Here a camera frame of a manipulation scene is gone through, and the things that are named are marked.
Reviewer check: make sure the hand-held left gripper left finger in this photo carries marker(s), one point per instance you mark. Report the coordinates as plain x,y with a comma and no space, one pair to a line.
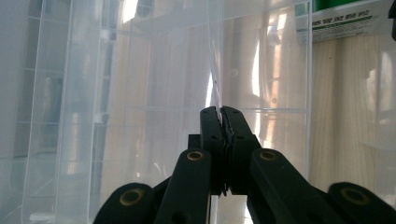
213,133

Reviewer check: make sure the clear plastic storage box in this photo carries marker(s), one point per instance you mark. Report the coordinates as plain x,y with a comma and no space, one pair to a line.
124,77

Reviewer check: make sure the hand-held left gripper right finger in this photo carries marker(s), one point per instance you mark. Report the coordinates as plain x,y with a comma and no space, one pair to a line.
239,137

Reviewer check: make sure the green and white carton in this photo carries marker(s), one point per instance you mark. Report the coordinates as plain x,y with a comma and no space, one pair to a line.
342,21

